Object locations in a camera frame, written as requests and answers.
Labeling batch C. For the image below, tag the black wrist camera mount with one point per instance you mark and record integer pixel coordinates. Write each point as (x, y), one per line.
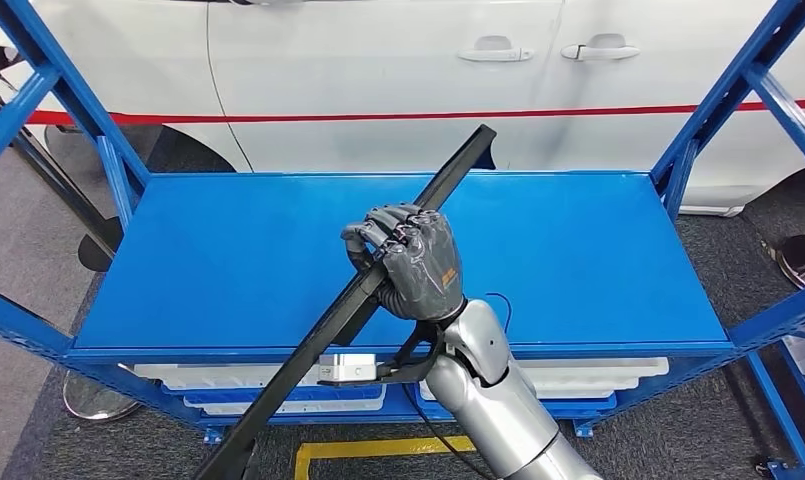
(415, 361)

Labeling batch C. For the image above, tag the yellow floor tape square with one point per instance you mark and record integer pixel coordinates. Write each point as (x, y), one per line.
(375, 447)

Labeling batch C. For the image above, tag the black round stanchion base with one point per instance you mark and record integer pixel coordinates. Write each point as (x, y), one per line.
(803, 262)

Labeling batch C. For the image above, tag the white car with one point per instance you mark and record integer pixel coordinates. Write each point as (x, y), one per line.
(375, 79)

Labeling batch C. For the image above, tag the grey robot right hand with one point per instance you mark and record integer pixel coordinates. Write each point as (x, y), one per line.
(422, 265)

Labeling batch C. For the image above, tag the black plastic frame part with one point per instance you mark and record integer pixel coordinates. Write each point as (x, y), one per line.
(309, 351)

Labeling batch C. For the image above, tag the red barrier belt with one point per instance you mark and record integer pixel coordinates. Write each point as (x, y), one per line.
(276, 119)

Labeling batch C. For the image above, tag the stanchion post with dark base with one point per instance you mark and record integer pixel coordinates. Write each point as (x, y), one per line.
(100, 255)

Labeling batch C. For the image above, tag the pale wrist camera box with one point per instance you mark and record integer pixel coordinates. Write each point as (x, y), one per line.
(349, 368)

